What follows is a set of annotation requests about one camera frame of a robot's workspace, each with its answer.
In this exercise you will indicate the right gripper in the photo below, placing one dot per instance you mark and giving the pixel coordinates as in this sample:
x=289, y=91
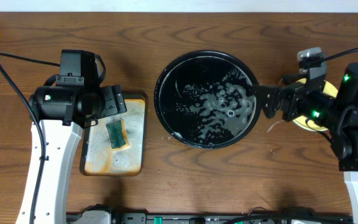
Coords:
x=298, y=91

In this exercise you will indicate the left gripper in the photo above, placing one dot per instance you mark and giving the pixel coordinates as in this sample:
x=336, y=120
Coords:
x=116, y=102

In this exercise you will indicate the green yellow sponge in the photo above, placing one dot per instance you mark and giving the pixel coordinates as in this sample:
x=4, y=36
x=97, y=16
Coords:
x=117, y=134

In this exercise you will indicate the yellow plate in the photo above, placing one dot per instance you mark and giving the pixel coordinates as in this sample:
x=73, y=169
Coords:
x=328, y=89

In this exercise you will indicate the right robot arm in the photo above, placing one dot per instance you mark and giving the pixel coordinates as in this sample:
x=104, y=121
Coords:
x=338, y=114

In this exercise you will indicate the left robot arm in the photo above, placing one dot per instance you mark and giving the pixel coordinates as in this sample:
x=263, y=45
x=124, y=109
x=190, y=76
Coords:
x=62, y=115

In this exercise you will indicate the black rectangular soapy tray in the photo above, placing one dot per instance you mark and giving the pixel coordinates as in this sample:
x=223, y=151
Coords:
x=98, y=157

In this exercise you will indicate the black round tray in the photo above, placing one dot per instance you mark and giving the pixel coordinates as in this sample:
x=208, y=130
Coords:
x=203, y=99

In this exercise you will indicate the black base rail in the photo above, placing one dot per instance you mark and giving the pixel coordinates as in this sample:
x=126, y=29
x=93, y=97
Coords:
x=258, y=215

